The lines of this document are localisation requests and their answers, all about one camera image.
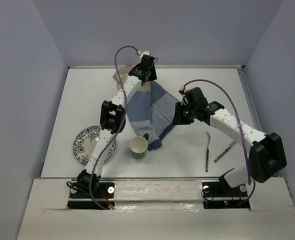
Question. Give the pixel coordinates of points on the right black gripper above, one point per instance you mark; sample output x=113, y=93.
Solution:
x=178, y=119

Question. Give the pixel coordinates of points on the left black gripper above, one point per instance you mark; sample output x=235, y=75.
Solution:
x=152, y=77

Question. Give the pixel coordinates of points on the blue beige checked cloth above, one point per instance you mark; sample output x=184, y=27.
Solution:
x=151, y=111

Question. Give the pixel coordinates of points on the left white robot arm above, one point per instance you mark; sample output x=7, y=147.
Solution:
x=113, y=120

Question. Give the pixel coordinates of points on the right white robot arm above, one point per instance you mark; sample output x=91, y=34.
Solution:
x=264, y=153

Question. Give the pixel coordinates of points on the silver fork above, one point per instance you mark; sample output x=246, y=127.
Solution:
x=207, y=152

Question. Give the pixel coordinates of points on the green white ceramic mug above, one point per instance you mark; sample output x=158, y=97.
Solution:
x=138, y=146

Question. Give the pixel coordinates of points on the silver table knife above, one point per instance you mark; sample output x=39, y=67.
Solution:
x=231, y=145

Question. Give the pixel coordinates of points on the blue floral ceramic plate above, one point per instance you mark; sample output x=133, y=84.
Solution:
x=85, y=142

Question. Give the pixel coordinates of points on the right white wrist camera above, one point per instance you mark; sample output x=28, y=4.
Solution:
x=183, y=96

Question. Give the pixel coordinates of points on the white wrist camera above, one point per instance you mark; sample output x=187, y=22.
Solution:
x=142, y=53
x=183, y=96

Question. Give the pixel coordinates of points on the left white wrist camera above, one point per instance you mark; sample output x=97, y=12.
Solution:
x=142, y=53

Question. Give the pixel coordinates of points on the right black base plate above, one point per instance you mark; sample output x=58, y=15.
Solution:
x=216, y=198

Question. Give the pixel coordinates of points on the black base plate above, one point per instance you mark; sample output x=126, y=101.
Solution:
x=80, y=199
x=216, y=198

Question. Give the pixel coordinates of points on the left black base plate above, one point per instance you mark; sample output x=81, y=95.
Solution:
x=80, y=199

